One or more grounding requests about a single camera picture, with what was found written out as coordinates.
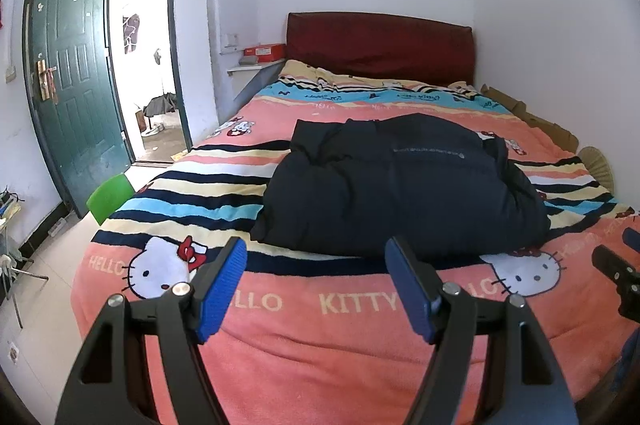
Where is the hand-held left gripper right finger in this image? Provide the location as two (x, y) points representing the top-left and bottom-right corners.
(384, 235), (581, 425)

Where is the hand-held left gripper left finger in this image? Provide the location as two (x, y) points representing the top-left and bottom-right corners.
(55, 236), (248, 425)

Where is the black hooded puffer jacket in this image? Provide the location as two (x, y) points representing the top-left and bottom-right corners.
(250, 114), (551, 262)

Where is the woven hand fan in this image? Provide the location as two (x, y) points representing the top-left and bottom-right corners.
(579, 146), (615, 193)

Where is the pink striped cartoon cat blanket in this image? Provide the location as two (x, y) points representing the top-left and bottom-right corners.
(70, 60), (640, 408)

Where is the brown cardboard sheet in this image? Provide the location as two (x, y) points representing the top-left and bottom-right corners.
(480, 84), (578, 152)

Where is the green plastic chair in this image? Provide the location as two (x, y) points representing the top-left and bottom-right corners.
(86, 173), (136, 226)

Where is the dark cloth outside door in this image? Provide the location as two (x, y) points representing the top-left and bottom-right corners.
(142, 92), (179, 116)

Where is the white bedside shelf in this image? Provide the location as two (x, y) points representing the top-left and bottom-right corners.
(227, 57), (287, 76)

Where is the cluttered wooden side table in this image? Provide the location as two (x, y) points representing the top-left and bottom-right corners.
(0, 187), (23, 306)

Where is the red cardboard box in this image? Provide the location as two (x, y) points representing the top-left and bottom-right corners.
(243, 44), (287, 58)

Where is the dark red bed headboard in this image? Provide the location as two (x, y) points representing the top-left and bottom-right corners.
(286, 11), (475, 86)

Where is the dark green metal door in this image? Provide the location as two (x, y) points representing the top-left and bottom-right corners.
(27, 0), (135, 218)

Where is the green door frame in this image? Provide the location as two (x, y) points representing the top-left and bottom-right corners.
(102, 0), (193, 166)

